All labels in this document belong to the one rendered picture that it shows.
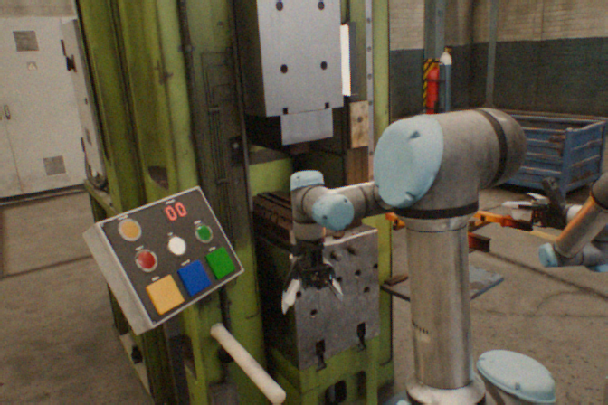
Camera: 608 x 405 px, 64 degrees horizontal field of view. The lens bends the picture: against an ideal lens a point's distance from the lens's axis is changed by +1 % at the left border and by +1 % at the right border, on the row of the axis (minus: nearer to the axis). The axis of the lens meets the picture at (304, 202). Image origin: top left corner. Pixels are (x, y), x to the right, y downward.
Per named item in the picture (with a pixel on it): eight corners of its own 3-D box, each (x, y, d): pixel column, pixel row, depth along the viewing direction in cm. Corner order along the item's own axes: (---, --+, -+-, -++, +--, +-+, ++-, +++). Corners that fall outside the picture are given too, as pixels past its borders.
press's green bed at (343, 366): (381, 430, 206) (379, 334, 192) (307, 475, 187) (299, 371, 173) (308, 365, 251) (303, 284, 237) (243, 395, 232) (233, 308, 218)
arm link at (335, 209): (370, 191, 100) (344, 179, 110) (321, 200, 96) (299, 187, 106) (370, 226, 102) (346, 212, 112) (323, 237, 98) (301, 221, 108)
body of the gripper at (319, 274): (303, 294, 113) (300, 246, 109) (294, 278, 121) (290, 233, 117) (334, 287, 115) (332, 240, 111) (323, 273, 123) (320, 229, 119)
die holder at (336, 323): (380, 334, 191) (378, 228, 178) (299, 371, 172) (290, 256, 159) (304, 283, 237) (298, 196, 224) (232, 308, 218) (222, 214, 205)
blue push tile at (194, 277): (212, 283, 129) (198, 259, 129) (192, 296, 123) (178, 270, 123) (208, 285, 130) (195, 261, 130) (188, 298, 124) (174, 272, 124)
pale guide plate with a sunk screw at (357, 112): (369, 145, 190) (368, 101, 185) (351, 148, 186) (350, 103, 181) (365, 144, 192) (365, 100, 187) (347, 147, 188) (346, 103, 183)
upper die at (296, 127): (333, 136, 165) (331, 108, 162) (282, 145, 155) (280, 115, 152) (272, 125, 199) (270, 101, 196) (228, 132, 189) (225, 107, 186)
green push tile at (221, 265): (236, 269, 137) (223, 245, 137) (219, 279, 131) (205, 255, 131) (232, 271, 138) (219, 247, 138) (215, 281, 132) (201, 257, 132)
